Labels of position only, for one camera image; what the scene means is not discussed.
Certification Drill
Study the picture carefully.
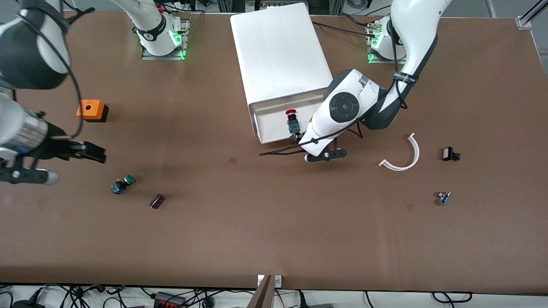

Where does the white curved plastic strip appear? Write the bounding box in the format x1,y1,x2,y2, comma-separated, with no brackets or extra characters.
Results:
378,132,420,172

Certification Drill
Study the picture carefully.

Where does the red push button switch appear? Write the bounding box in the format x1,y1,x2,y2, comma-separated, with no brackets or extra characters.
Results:
286,109,301,134

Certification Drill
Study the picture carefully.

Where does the aluminium frame strut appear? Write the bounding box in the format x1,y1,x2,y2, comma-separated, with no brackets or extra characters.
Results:
516,0,548,30

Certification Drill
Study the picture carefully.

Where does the black cable on table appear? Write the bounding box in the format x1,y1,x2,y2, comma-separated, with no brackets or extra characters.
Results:
337,13,381,30
312,21,377,38

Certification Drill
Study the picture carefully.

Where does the black power strip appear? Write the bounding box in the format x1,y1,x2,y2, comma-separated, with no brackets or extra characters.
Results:
153,292,189,308

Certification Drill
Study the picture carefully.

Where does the white plastic drawer cabinet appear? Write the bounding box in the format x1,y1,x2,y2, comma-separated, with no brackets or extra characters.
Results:
230,2,336,142

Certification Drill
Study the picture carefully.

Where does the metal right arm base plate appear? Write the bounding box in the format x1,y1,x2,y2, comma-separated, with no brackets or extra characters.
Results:
141,19,190,61

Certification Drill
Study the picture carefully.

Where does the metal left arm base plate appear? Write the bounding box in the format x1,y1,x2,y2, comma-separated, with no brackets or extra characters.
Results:
367,21,413,65

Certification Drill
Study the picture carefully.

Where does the grey brown mounting post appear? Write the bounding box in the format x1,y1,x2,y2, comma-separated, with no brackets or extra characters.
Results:
246,275,274,308

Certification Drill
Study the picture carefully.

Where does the white plastic drawer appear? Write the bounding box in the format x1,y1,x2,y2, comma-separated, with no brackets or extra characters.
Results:
251,92,332,144

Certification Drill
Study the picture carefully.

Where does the green push button switch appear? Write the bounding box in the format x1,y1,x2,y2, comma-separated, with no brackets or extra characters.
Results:
110,175,136,195

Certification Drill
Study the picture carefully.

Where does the black looped floor cable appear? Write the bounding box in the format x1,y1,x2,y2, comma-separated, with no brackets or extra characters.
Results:
432,292,474,304

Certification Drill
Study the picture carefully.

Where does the orange box with hole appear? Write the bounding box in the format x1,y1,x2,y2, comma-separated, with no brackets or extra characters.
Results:
77,99,109,123

